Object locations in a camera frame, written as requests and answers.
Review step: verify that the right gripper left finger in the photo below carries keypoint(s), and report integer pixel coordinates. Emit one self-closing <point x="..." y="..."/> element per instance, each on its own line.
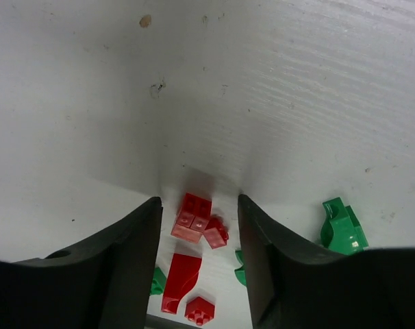
<point x="102" y="281"/>

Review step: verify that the red double slope brick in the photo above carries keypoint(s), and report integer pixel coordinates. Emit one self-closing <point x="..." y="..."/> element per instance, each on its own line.
<point x="192" y="218"/>

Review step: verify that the green arch lego piece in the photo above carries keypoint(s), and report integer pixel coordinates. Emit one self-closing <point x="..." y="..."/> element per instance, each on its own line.
<point x="341" y="231"/>

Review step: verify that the small red lego cube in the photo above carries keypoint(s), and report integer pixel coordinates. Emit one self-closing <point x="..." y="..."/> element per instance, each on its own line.
<point x="199" y="311"/>

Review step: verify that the red curved slope piece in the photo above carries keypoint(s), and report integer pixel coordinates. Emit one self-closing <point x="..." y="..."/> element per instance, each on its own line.
<point x="182" y="277"/>

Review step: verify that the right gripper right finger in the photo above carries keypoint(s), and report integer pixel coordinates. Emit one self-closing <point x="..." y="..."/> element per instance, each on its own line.
<point x="294" y="283"/>

